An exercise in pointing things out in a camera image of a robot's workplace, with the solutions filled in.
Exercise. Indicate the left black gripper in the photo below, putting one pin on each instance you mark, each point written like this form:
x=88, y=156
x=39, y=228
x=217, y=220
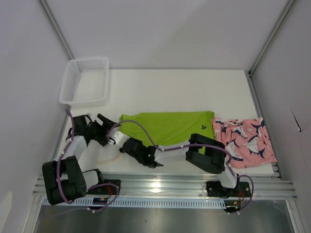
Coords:
x=104, y=128

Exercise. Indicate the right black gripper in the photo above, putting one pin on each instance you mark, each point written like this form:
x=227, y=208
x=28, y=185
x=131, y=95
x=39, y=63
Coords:
x=134, y=140

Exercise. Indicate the lime green cloth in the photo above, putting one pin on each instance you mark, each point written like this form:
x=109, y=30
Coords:
x=168, y=128

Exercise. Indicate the pink shark print shorts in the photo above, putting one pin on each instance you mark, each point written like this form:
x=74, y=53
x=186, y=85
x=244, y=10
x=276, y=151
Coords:
x=246, y=140

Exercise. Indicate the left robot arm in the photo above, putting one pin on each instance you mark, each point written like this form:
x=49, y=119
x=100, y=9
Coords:
x=64, y=178

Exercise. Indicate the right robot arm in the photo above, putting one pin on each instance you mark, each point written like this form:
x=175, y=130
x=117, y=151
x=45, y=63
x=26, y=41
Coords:
x=206, y=154

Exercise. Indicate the white plastic basket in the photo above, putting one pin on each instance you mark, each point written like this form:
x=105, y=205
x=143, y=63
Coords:
x=86, y=82

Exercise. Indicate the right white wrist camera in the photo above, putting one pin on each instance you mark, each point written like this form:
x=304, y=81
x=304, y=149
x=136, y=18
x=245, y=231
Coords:
x=118, y=138

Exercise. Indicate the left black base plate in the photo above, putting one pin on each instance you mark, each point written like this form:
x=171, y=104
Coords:
x=107, y=189

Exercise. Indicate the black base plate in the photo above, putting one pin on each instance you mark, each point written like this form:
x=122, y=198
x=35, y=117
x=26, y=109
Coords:
x=107, y=189
x=215, y=189

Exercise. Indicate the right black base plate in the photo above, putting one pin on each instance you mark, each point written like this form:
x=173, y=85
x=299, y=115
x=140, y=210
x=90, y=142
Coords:
x=215, y=189

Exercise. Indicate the white slotted cable duct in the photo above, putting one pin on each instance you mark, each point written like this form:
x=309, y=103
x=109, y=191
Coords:
x=159, y=203

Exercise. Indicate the left aluminium frame post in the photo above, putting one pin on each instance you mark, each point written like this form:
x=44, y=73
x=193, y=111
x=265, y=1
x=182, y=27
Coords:
x=56, y=29

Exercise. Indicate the aluminium frame post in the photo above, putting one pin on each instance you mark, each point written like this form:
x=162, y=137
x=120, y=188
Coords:
x=280, y=22
x=56, y=29

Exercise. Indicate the right aluminium frame post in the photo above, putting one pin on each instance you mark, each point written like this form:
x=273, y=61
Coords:
x=280, y=22

